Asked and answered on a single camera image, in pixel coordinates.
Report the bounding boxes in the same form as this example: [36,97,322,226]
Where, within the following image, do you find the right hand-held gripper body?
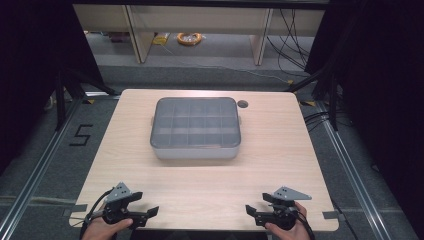
[254,186,313,231]

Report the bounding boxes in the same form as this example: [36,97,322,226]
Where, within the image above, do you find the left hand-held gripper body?
[101,181,148,230]

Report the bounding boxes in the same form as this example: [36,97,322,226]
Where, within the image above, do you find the white compartment storage box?
[150,114,242,160]

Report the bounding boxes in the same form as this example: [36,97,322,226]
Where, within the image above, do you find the grey translucent box lid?
[149,96,242,149]

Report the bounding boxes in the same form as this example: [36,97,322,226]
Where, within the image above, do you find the person's right hand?
[264,201,312,240]

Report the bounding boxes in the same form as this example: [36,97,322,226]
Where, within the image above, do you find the person's left hand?
[81,216,134,240]

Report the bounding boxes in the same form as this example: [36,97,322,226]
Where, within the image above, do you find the person's dark clothing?
[129,230,268,240]

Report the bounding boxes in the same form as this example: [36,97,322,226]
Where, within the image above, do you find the black metal stand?
[54,68,121,132]
[284,64,340,132]

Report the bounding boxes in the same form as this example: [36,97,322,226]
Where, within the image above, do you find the yellow bundle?
[152,32,171,47]

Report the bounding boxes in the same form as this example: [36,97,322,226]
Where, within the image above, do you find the black curtain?
[0,0,105,176]
[304,0,424,231]

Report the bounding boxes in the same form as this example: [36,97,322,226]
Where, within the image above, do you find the white shelf unit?
[72,3,326,67]

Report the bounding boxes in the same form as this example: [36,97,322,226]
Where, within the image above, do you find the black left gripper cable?
[78,187,116,240]

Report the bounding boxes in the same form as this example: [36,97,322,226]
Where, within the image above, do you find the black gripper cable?
[78,187,116,240]
[294,209,317,240]

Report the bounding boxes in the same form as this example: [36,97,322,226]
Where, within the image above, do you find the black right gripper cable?
[294,209,317,240]

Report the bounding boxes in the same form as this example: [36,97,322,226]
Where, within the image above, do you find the aluminium floor rail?
[314,100,388,240]
[0,98,84,240]

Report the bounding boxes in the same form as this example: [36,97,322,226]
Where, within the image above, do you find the black floor cables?
[265,8,316,78]

